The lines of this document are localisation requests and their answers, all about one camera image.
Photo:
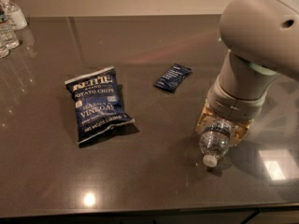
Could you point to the blue kettle chips bag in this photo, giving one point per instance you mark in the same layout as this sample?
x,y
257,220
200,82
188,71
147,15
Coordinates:
x,y
98,103

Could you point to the small dark blue packet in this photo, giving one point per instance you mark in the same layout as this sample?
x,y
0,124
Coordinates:
x,y
173,77

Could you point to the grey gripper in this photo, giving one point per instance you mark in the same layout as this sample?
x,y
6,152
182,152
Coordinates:
x,y
233,104

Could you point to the clear bottle at left edge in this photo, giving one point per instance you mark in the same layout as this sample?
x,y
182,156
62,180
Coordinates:
x,y
3,49

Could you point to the white hand sanitizer bottle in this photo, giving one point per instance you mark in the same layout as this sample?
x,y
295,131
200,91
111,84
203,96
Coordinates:
x,y
14,15

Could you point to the clear plastic water bottle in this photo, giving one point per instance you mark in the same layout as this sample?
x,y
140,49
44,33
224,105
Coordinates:
x,y
215,141

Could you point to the upright water bottle at edge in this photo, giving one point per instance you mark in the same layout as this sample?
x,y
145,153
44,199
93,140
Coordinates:
x,y
6,32

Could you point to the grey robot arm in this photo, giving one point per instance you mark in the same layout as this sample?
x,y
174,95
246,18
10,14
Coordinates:
x,y
262,41

